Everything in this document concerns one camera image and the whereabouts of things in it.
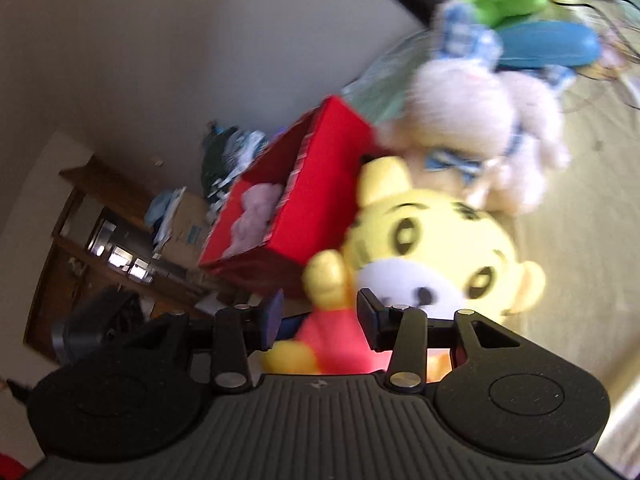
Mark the pink plush toy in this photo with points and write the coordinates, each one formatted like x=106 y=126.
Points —
x=255 y=215

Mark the pile of clothes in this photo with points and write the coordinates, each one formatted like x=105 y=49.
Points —
x=220 y=160

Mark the blue glasses case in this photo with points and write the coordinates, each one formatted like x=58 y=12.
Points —
x=545 y=42

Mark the red storage box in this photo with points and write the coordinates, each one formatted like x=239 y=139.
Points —
x=320 y=185

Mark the silver metal appliance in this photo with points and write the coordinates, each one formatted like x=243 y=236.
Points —
x=107 y=245

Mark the cardboard box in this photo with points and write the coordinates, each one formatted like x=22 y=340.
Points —
x=185 y=232

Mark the light blue cloth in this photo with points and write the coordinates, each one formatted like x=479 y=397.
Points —
x=162 y=205

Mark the white bunny plush toy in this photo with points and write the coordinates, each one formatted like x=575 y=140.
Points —
x=470 y=105

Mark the red garment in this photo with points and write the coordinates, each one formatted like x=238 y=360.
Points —
x=10 y=467

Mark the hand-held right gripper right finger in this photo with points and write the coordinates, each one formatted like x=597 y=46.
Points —
x=367 y=321

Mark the wooden cabinet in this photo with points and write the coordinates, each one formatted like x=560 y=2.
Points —
x=55 y=270

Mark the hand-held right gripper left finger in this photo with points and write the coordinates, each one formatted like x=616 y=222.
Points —
x=272 y=319

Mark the yellow tiger plush toy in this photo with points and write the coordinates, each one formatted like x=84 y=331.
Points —
x=425 y=240

